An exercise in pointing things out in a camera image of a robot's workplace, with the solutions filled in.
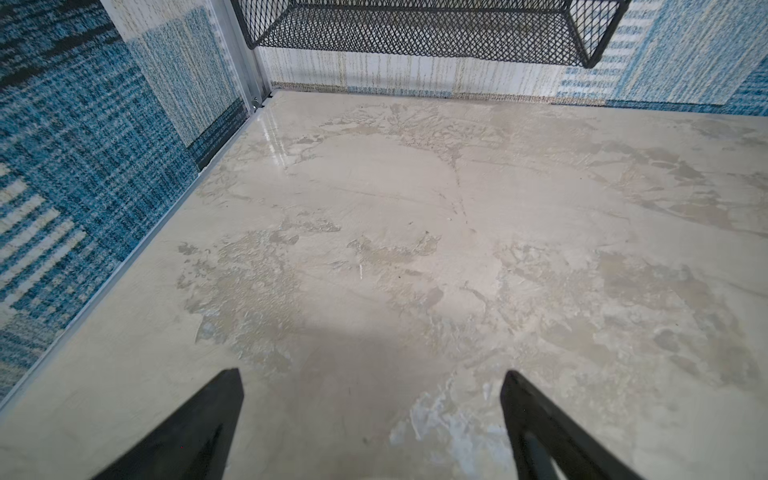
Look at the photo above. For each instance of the black wire mesh shelf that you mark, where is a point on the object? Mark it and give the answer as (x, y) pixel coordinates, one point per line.
(549, 32)

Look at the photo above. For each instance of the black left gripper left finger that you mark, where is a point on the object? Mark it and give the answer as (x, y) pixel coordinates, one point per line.
(193, 442)

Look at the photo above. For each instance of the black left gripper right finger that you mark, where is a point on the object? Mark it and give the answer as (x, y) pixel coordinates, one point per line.
(546, 442)

